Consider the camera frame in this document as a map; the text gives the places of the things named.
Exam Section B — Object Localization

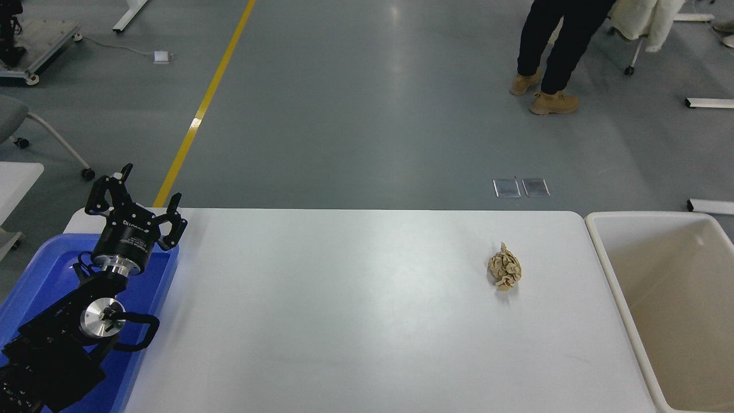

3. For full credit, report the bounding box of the large pale bin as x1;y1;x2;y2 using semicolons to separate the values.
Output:
585;211;734;413

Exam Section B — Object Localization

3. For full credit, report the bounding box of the tan paper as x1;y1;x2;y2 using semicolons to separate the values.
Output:
487;242;524;293

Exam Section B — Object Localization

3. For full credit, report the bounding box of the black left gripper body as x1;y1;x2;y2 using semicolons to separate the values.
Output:
91;208;157;270

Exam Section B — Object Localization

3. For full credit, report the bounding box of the person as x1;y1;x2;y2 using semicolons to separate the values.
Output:
509;0;618;116

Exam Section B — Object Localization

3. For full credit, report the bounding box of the grey wheeled platform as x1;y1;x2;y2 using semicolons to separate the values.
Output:
0;17;84;87

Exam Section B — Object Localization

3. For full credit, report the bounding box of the blue plastic tray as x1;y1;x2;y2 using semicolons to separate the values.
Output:
0;232;180;413

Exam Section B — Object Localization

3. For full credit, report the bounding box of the white power adapter with cable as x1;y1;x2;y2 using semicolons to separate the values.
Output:
80;36;174;65

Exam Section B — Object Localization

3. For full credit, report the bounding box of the grey office chair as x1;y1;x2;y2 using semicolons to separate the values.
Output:
0;95;96;182

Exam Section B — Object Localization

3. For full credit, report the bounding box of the black machine base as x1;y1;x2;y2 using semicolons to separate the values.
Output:
0;0;27;67

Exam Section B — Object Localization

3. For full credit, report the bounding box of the white table leg foot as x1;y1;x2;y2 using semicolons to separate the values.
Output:
112;0;150;33

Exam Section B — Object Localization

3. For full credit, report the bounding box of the white wheeled chair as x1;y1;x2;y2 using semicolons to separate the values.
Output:
608;26;651;76

